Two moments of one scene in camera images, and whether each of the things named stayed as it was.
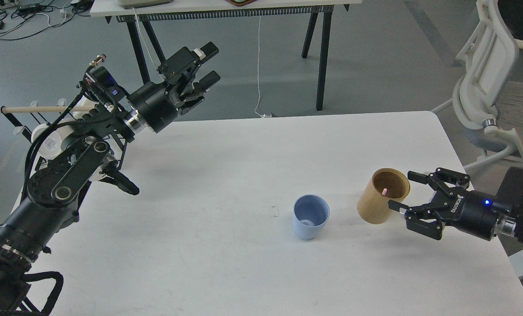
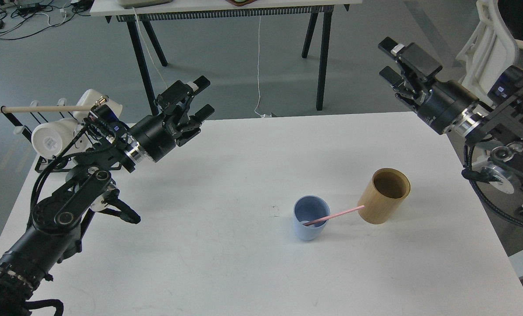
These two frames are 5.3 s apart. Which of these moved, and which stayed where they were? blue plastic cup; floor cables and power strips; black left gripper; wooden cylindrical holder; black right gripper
Moved: black left gripper; black right gripper
Stayed: blue plastic cup; floor cables and power strips; wooden cylindrical holder
